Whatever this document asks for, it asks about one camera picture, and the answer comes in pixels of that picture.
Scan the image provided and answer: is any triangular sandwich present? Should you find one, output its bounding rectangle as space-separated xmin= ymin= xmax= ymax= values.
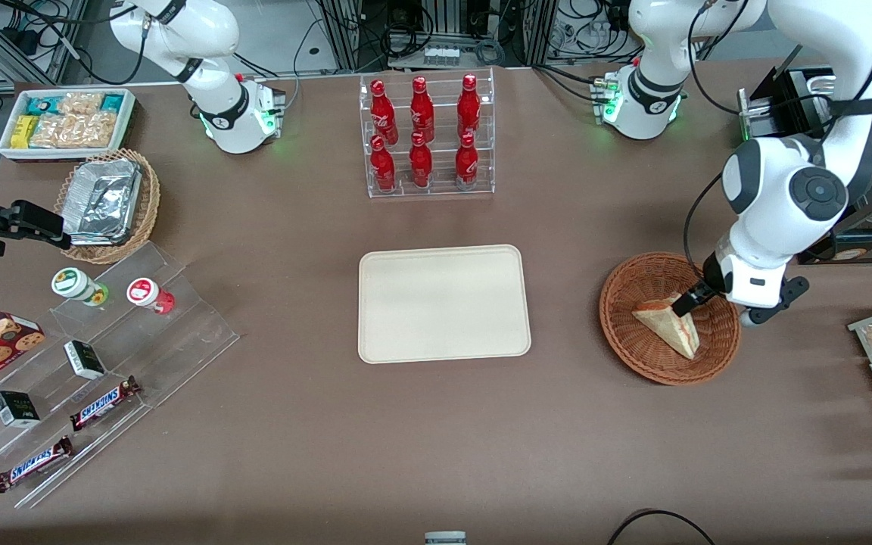
xmin=631 ymin=293 xmax=702 ymax=361

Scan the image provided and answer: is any brown round wicker basket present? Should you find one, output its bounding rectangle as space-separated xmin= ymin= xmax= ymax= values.
xmin=599 ymin=251 xmax=743 ymax=387

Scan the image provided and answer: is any light oval wicker basket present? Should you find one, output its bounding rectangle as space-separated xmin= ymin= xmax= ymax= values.
xmin=53 ymin=148 xmax=162 ymax=266

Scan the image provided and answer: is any cream plastic tray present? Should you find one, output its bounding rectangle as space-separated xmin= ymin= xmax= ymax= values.
xmin=358 ymin=244 xmax=533 ymax=365

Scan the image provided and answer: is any silver foil pouch stack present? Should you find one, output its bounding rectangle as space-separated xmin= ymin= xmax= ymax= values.
xmin=64 ymin=158 xmax=144 ymax=248

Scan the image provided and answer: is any green lid yogurt cup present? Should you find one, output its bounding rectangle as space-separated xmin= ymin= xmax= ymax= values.
xmin=51 ymin=266 xmax=111 ymax=307

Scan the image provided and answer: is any yellow snack pack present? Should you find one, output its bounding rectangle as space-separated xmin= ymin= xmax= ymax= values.
xmin=10 ymin=114 xmax=40 ymax=151

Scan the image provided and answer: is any clear bag of crackers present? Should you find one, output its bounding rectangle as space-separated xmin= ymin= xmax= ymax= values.
xmin=27 ymin=111 xmax=120 ymax=151
xmin=58 ymin=91 xmax=104 ymax=117

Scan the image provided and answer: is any red lid yogurt cup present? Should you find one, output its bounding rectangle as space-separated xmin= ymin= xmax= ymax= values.
xmin=126 ymin=277 xmax=177 ymax=316

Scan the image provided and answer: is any white rectangular snack bin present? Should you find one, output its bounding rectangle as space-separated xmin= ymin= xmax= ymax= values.
xmin=0 ymin=87 xmax=139 ymax=164

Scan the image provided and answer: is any small black carton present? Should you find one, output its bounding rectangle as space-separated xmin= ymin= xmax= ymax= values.
xmin=0 ymin=390 xmax=42 ymax=429
xmin=63 ymin=339 xmax=107 ymax=381

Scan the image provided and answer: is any black metal equipment box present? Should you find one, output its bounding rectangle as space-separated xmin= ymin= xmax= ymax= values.
xmin=737 ymin=67 xmax=836 ymax=145

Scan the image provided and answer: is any Snickers chocolate bar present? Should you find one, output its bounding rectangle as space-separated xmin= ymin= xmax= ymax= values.
xmin=68 ymin=375 xmax=142 ymax=433
xmin=0 ymin=436 xmax=75 ymax=494

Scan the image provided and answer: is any red cola bottle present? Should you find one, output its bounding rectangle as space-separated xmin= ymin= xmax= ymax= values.
xmin=409 ymin=132 xmax=434 ymax=188
xmin=369 ymin=135 xmax=397 ymax=192
xmin=456 ymin=73 xmax=482 ymax=139
xmin=410 ymin=76 xmax=436 ymax=143
xmin=370 ymin=79 xmax=400 ymax=146
xmin=454 ymin=132 xmax=481 ymax=191

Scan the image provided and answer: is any clear acrylic bottle rack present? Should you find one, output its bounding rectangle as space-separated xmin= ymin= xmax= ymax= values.
xmin=359 ymin=67 xmax=497 ymax=200

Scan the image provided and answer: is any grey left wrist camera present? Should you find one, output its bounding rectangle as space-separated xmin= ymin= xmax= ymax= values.
xmin=739 ymin=276 xmax=811 ymax=327

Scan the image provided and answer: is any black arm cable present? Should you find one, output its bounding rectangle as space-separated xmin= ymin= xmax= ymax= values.
xmin=682 ymin=170 xmax=726 ymax=267

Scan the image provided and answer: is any black loose cable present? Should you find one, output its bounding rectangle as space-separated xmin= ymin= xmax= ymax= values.
xmin=606 ymin=509 xmax=718 ymax=545

